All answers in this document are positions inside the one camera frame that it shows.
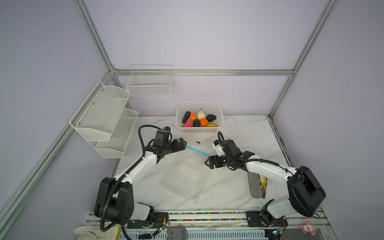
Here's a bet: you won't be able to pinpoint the white two-tier mesh shelf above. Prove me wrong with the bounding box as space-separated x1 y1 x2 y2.
69 82 139 159

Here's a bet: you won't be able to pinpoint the pink plush toy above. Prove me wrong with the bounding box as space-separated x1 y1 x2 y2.
300 221 317 236

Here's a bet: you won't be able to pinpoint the dark toy avocado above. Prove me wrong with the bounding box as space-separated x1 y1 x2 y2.
206 114 217 123

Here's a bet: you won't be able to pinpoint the clear zip top bag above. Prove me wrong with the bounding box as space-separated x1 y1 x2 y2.
160 147 211 204

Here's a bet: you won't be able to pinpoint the cream toy pear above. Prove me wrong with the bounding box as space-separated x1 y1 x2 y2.
197 109 206 120

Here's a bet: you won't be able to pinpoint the pink toy dragon fruit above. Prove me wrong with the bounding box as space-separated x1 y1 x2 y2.
184 122 194 128

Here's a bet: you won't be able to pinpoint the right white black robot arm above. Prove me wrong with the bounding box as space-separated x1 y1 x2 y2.
205 151 326 227

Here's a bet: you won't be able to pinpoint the grey felt eraser block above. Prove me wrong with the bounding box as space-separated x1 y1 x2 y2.
248 172 262 199

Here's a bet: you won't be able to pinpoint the orange toy fruit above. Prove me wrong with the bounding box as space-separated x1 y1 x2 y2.
200 119 209 127
189 114 198 122

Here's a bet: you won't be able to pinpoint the white cloth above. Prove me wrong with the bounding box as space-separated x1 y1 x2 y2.
74 226 121 240

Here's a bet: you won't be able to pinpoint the yellow handled pliers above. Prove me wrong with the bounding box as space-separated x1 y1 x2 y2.
259 175 268 199

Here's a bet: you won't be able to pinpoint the white wire wall basket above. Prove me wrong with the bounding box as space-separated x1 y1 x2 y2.
126 65 174 97

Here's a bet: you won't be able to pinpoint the grey power adapter box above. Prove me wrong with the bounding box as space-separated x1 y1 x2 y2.
167 225 188 240

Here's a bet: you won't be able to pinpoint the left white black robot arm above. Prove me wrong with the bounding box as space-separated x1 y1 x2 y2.
94 138 187 232

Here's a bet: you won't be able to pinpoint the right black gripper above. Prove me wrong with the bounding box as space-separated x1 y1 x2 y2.
203 153 232 169

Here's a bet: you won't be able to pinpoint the white plastic basket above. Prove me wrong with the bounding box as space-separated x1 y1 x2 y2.
175 103 224 133

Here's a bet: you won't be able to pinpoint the black round toy fruit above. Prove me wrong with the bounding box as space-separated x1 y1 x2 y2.
193 119 201 127

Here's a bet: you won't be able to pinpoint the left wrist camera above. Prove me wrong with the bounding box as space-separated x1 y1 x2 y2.
155 127 173 143

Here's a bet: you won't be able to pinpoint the left black corrugated cable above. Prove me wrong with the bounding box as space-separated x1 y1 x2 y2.
99 124 164 240

